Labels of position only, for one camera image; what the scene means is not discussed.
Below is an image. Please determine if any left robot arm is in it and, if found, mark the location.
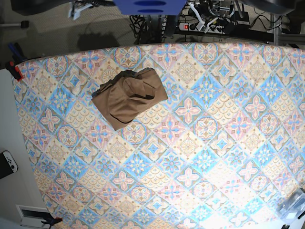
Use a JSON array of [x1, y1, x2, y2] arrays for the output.
[[184, 0, 246, 34]]

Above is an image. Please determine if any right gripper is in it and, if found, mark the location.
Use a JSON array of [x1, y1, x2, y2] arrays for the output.
[[68, 0, 93, 20]]

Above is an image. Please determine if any red black clamp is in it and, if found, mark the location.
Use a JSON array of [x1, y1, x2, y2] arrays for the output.
[[5, 61, 23, 82]]

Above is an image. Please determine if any game console with controller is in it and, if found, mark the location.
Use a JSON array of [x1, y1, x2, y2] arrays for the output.
[[0, 150, 18, 179]]

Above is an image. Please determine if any clear plastic box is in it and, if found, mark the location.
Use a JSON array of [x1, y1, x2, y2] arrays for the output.
[[276, 188, 305, 225]]

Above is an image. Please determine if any patterned tablecloth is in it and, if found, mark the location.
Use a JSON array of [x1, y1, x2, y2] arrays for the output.
[[13, 43, 305, 229]]

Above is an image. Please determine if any blue mount plate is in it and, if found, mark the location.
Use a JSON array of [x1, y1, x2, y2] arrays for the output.
[[113, 0, 186, 15]]

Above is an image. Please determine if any white floor vent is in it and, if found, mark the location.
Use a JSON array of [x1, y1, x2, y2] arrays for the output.
[[16, 205, 51, 229]]

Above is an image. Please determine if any brown t-shirt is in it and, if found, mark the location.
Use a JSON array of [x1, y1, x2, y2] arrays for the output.
[[92, 68, 168, 130]]

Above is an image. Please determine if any white power strip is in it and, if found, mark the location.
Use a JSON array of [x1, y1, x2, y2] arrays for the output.
[[178, 22, 224, 34]]

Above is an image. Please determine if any black orange clamp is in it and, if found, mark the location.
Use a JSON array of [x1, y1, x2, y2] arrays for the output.
[[41, 217, 62, 227]]

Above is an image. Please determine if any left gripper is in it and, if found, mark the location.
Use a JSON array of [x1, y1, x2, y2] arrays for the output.
[[188, 2, 235, 34]]

